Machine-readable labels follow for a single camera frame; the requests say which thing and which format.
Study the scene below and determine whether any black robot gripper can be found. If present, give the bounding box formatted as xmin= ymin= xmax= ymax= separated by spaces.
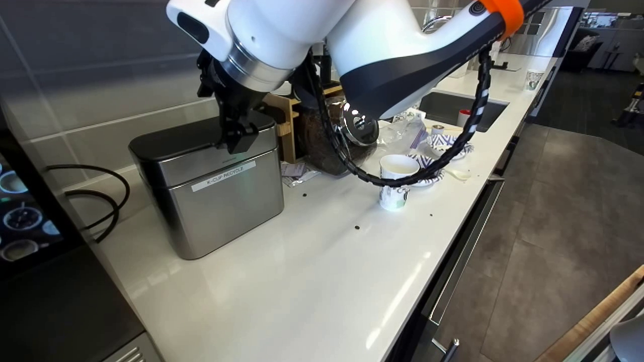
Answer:
xmin=196 ymin=51 xmax=264 ymax=154

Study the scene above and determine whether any stainless steel lidded bin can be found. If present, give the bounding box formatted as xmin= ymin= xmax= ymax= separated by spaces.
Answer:
xmin=129 ymin=115 xmax=283 ymax=259

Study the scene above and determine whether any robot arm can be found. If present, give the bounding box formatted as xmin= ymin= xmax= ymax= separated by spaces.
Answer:
xmin=164 ymin=0 xmax=549 ymax=154

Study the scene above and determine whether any wooden countertop organizer shelf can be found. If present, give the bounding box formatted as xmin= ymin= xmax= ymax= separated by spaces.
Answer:
xmin=260 ymin=82 xmax=348 ymax=165

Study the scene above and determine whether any patterned paper cup upright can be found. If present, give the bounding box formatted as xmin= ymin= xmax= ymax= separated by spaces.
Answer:
xmin=379 ymin=156 xmax=418 ymax=212

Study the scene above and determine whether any clear plastic zip bag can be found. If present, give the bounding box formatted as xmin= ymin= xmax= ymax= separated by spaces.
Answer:
xmin=379 ymin=109 xmax=427 ymax=154

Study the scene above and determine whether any paper plate with coffee grounds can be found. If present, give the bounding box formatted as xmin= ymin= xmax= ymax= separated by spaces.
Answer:
xmin=409 ymin=151 xmax=445 ymax=193

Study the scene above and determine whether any stainless sink basin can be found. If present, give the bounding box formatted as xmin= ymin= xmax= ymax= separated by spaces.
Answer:
xmin=418 ymin=91 xmax=510 ymax=135

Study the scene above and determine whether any black screen appliance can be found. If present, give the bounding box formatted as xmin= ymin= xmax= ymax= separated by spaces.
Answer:
xmin=0 ymin=120 xmax=82 ymax=279

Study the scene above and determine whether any small white red-lidded cup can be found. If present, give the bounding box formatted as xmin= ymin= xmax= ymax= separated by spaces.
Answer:
xmin=457 ymin=109 xmax=471 ymax=128

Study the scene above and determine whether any black power cable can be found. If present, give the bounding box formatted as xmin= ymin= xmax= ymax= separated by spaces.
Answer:
xmin=42 ymin=163 xmax=132 ymax=245

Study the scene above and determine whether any drawer handle bar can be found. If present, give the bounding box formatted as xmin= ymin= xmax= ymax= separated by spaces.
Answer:
xmin=422 ymin=179 xmax=504 ymax=327

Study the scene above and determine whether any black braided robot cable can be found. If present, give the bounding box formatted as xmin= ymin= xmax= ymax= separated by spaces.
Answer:
xmin=312 ymin=44 xmax=495 ymax=190

